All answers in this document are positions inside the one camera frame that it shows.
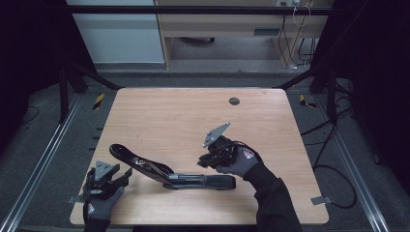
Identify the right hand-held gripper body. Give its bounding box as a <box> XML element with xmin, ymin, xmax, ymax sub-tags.
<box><xmin>202</xmin><ymin>121</ymin><xmax>240</xmax><ymax>168</ymax></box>

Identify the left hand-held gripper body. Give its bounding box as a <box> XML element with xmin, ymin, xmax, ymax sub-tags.
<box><xmin>83</xmin><ymin>159</ymin><xmax>126</xmax><ymax>201</ymax></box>

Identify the black stapler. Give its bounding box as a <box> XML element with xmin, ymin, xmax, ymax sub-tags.
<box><xmin>108</xmin><ymin>142</ymin><xmax>237</xmax><ymax>191</ymax></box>

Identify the person's right hand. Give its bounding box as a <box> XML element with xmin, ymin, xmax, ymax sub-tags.
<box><xmin>215</xmin><ymin>140</ymin><xmax>264</xmax><ymax>179</ymax></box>

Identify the person's left hand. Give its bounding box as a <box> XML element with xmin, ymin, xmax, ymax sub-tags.
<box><xmin>82</xmin><ymin>186</ymin><xmax>126</xmax><ymax>223</ymax></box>

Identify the yellow black floor tape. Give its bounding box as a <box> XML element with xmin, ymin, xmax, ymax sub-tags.
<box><xmin>299</xmin><ymin>94</ymin><xmax>318</xmax><ymax>109</ymax></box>
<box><xmin>92</xmin><ymin>93</ymin><xmax>106</xmax><ymax>111</ymax></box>

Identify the white cabinet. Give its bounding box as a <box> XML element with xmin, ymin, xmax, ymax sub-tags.
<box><xmin>66</xmin><ymin>0</ymin><xmax>166</xmax><ymax>65</ymax></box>

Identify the grey table edge bracket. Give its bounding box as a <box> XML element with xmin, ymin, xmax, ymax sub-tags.
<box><xmin>66</xmin><ymin>194</ymin><xmax>85</xmax><ymax>205</ymax></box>
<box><xmin>310</xmin><ymin>194</ymin><xmax>334</xmax><ymax>206</ymax></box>

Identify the aluminium floor rail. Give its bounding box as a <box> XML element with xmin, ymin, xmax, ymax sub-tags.
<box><xmin>0</xmin><ymin>93</ymin><xmax>83</xmax><ymax>232</ymax></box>
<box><xmin>313</xmin><ymin>95</ymin><xmax>392</xmax><ymax>232</ymax></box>

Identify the black frame strut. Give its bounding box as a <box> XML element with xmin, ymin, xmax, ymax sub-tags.
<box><xmin>57</xmin><ymin>59</ymin><xmax>125</xmax><ymax>124</ymax></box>
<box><xmin>274</xmin><ymin>61</ymin><xmax>338</xmax><ymax>125</ymax></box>

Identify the black floor cable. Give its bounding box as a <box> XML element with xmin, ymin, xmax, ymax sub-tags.
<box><xmin>299</xmin><ymin>105</ymin><xmax>359</xmax><ymax>210</ymax></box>

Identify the black horizontal frame bar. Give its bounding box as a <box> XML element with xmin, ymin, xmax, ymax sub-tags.
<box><xmin>66</xmin><ymin>5</ymin><xmax>337</xmax><ymax>16</ymax></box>

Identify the white hanging cable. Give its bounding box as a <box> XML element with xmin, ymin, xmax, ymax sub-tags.
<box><xmin>291</xmin><ymin>0</ymin><xmax>312</xmax><ymax>28</ymax></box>

